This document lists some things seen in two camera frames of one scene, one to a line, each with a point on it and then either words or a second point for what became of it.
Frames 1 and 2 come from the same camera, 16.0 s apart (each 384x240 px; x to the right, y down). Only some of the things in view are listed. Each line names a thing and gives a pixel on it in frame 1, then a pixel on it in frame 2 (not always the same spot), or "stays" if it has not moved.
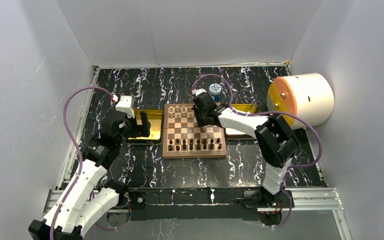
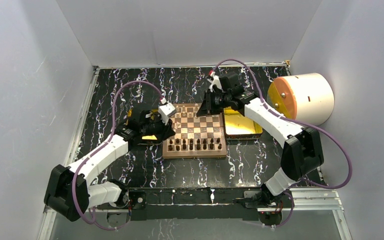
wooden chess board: x=184 y=138 stays
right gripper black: x=200 y=123 -> x=206 y=108
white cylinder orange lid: x=310 y=96 stays
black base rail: x=189 y=204 stays
